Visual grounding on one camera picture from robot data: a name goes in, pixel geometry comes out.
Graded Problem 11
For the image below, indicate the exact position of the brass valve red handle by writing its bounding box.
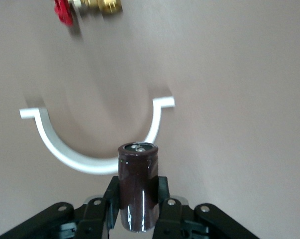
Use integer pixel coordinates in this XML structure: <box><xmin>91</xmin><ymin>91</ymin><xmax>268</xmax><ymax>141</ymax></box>
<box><xmin>53</xmin><ymin>0</ymin><xmax>123</xmax><ymax>27</ymax></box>

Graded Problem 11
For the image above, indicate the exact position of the white half-ring pipe clamp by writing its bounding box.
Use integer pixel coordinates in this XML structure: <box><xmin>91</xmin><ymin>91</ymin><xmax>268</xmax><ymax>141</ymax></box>
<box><xmin>19</xmin><ymin>96</ymin><xmax>176</xmax><ymax>175</ymax></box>

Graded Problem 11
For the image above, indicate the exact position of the brown electrolytic capacitor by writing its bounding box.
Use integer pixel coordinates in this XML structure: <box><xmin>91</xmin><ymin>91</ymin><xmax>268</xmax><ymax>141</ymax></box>
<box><xmin>117</xmin><ymin>141</ymin><xmax>159</xmax><ymax>233</ymax></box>

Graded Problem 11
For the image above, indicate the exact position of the brown table mat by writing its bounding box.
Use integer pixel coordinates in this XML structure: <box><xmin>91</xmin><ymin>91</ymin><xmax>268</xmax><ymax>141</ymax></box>
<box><xmin>0</xmin><ymin>0</ymin><xmax>300</xmax><ymax>239</ymax></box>

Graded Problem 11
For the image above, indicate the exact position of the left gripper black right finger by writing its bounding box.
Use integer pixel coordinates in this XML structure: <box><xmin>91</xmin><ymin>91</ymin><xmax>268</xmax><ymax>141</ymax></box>
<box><xmin>152</xmin><ymin>176</ymin><xmax>260</xmax><ymax>239</ymax></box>

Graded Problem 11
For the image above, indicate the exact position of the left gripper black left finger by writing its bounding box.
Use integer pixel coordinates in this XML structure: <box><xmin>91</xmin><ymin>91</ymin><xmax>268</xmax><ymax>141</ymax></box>
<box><xmin>0</xmin><ymin>175</ymin><xmax>120</xmax><ymax>239</ymax></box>

